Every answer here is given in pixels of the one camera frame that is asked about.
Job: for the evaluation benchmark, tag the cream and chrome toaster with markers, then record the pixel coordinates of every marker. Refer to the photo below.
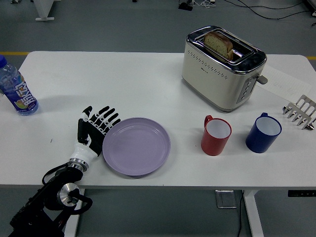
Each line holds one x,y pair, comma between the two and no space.
212,84

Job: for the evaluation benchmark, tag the purple plastic plate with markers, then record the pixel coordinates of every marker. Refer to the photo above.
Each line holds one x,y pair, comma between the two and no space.
137,148

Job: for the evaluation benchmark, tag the metal floor socket plate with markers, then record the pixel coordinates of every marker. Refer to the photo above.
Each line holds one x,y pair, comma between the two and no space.
225,199

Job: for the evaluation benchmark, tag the blue drink bottle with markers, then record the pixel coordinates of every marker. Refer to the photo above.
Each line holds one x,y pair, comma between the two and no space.
19,96

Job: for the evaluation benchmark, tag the white paper sheet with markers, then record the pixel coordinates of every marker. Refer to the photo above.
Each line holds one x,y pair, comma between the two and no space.
284,84

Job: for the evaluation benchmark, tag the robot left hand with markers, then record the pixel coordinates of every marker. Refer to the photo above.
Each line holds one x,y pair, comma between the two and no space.
92,138

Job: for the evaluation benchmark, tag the black table control panel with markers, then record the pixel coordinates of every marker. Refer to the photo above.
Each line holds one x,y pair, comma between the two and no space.
301,193

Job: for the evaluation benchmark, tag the red mug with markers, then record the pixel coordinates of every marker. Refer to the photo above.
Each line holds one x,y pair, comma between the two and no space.
212,145

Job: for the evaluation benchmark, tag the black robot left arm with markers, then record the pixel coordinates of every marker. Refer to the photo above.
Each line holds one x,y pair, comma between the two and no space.
49,197

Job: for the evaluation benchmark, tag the white stand foot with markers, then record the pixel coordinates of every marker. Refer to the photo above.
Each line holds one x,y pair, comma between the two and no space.
43,10

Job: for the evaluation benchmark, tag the silver metal rack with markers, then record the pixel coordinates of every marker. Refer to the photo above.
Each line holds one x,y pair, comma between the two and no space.
304,105

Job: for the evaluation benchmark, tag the black floor device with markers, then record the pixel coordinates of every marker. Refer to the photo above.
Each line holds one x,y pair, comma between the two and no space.
185,6

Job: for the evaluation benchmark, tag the blue mug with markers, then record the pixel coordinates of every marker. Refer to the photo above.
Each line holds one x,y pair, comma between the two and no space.
259,142

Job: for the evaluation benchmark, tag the bread slice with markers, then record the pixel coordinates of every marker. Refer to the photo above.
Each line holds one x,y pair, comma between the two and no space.
218,44

